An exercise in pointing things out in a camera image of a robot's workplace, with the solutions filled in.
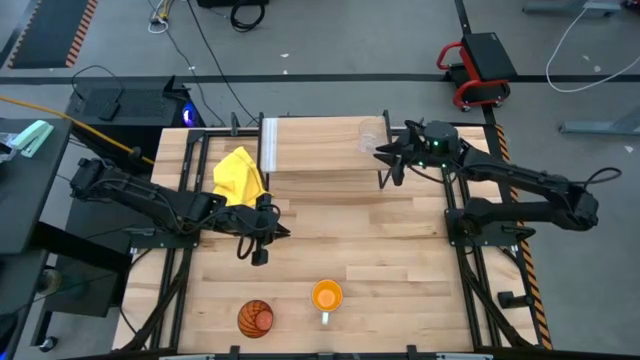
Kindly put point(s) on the orange black hazard strip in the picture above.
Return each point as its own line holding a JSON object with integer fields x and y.
{"x": 537, "y": 300}

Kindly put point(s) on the red black rolling stool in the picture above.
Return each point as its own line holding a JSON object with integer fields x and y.
{"x": 487, "y": 55}

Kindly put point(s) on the black mat orange striped edge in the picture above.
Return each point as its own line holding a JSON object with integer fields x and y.
{"x": 45, "y": 30}

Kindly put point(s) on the grey table leg base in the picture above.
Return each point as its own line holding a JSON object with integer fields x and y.
{"x": 600, "y": 126}
{"x": 565, "y": 7}

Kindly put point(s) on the clear glass cup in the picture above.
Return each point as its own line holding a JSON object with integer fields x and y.
{"x": 370, "y": 135}

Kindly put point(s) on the black desk base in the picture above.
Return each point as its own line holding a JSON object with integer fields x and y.
{"x": 85, "y": 295}

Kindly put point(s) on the white mug orange inside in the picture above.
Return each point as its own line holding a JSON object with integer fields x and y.
{"x": 327, "y": 297}

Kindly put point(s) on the black power adapter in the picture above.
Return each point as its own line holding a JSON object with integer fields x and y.
{"x": 110, "y": 111}

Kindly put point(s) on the black desk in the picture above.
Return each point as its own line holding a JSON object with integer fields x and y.
{"x": 30, "y": 200}

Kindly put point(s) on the mint green stapler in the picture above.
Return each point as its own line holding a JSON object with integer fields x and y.
{"x": 32, "y": 137}

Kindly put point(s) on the yellow cloth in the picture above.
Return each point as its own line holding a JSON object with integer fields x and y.
{"x": 235, "y": 177}

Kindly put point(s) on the wooden shelf black metal legs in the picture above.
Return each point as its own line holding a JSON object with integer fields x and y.
{"x": 320, "y": 145}

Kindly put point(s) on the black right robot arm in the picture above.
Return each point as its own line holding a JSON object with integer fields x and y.
{"x": 525, "y": 177}

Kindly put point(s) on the black metal table frame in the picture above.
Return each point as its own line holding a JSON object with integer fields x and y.
{"x": 425, "y": 132}

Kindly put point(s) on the black computer tower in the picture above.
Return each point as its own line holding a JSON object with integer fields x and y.
{"x": 135, "y": 105}

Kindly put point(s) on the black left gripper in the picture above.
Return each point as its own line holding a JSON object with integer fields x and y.
{"x": 250, "y": 220}

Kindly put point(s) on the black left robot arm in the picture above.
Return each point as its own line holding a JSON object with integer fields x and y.
{"x": 150, "y": 200}

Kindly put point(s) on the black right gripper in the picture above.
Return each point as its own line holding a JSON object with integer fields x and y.
{"x": 415, "y": 150}

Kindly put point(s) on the black clamp knob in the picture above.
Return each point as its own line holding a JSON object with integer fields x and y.
{"x": 510, "y": 300}

